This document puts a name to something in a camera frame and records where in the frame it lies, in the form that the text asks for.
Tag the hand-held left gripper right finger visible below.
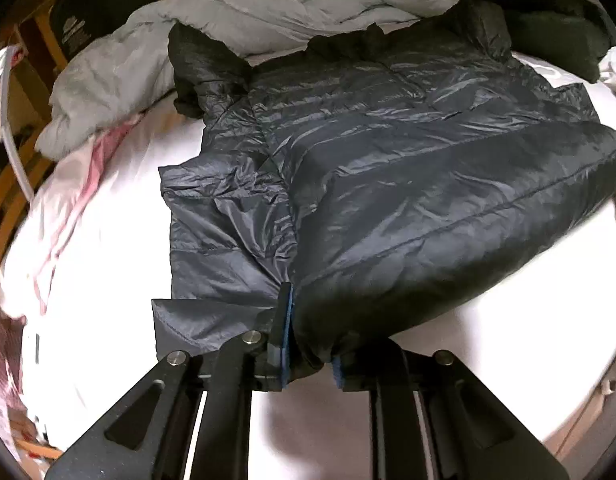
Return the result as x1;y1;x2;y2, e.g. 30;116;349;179
332;337;571;480

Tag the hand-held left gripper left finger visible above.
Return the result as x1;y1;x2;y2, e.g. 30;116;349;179
45;281;295;480

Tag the black puffer jacket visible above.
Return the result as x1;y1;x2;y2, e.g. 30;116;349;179
151;0;616;378

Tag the white printed bed sheet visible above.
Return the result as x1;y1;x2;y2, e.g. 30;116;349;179
0;50;616;480

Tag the pink white cloth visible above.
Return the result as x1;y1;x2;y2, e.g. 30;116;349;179
30;112;146;316

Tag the pink knitted cloth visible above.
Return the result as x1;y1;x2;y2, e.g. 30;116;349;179
0;285;31;461

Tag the grey-green duvet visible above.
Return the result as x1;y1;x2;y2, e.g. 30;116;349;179
35;0;461;161

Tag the white tube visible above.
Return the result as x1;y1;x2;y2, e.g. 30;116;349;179
0;45;36;201

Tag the black box with white label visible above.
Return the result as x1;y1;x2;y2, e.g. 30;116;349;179
50;0;159;71

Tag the dark green fleece garment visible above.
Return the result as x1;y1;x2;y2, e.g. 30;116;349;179
498;0;616;83

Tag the white crumpled cloth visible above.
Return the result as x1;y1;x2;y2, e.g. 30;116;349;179
598;45;616;96

